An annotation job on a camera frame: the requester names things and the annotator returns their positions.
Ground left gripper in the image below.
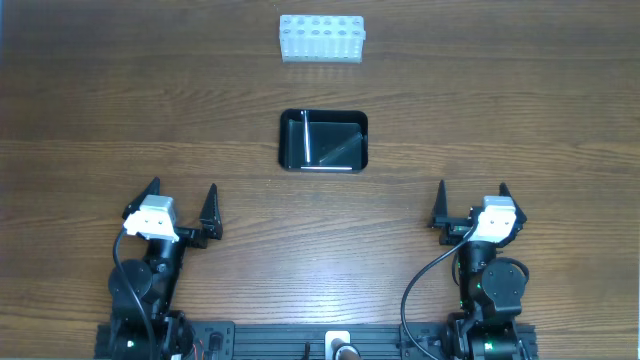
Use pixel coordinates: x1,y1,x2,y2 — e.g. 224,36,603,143
122,176,224,250

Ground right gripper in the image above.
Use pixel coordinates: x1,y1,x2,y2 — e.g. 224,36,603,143
430,179,528,250

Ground black tray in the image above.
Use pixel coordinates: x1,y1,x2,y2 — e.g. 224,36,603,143
278,108,370,174

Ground white test tube rack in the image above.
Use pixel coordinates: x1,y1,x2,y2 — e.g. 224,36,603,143
278,13,367,65

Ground mounting rail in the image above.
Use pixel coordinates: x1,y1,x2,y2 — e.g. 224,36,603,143
94,321,539,360

